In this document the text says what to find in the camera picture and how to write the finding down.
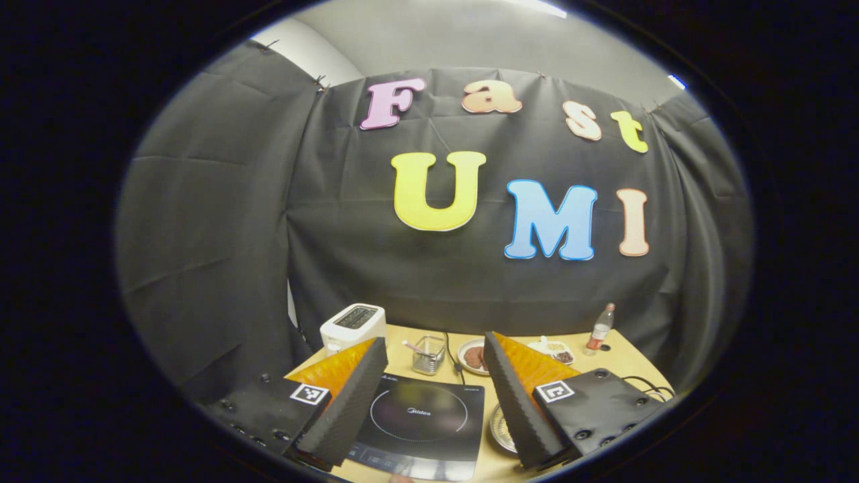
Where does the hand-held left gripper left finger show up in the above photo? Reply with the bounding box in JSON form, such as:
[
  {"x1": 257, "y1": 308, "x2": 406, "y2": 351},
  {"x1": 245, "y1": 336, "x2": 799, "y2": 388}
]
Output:
[{"x1": 201, "y1": 337, "x2": 389, "y2": 470}]

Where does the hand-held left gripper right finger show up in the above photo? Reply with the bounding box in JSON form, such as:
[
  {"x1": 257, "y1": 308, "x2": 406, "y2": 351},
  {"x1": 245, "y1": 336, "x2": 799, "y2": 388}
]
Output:
[{"x1": 483, "y1": 331, "x2": 672, "y2": 470}]

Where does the steel pot with black handles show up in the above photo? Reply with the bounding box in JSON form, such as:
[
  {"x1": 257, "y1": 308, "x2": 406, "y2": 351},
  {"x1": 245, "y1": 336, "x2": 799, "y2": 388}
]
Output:
[{"x1": 489, "y1": 402, "x2": 521, "y2": 455}]

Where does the black induction cooktop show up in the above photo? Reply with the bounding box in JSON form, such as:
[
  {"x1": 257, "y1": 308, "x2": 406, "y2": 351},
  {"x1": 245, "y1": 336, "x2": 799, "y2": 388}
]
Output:
[{"x1": 346, "y1": 376, "x2": 485, "y2": 482}]

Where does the white divided dish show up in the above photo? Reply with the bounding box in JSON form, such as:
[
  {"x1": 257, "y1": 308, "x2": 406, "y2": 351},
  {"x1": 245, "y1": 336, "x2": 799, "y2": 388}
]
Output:
[{"x1": 527, "y1": 335, "x2": 576, "y2": 365}]

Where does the white oval plate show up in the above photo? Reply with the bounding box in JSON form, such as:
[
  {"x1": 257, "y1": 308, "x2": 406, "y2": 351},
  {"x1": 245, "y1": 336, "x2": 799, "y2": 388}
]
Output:
[{"x1": 457, "y1": 337, "x2": 492, "y2": 375}]

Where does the white toaster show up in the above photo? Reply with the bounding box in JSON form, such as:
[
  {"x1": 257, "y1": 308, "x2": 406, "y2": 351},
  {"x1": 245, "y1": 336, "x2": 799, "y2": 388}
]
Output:
[{"x1": 319, "y1": 303, "x2": 388, "y2": 356}]

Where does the plastic bottle with red label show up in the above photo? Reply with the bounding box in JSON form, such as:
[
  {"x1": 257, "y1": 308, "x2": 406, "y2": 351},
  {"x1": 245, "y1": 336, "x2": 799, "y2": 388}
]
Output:
[{"x1": 583, "y1": 303, "x2": 616, "y2": 356}]

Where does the large ceiling light panel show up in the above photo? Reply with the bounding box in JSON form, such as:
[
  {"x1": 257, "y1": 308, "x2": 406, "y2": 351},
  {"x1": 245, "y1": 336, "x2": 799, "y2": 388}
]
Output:
[{"x1": 517, "y1": 0, "x2": 568, "y2": 19}]

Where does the black power cable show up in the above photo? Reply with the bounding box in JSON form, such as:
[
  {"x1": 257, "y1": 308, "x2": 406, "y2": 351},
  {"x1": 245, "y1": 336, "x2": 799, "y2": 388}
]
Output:
[{"x1": 443, "y1": 332, "x2": 468, "y2": 385}]

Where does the metal wire basket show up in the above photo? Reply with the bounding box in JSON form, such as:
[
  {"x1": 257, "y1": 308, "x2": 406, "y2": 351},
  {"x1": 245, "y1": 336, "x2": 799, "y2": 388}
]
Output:
[{"x1": 411, "y1": 334, "x2": 447, "y2": 375}]

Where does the black looped cable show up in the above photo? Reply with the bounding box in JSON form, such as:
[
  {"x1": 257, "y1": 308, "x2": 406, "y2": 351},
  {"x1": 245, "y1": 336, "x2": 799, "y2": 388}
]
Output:
[{"x1": 623, "y1": 376, "x2": 676, "y2": 403}]

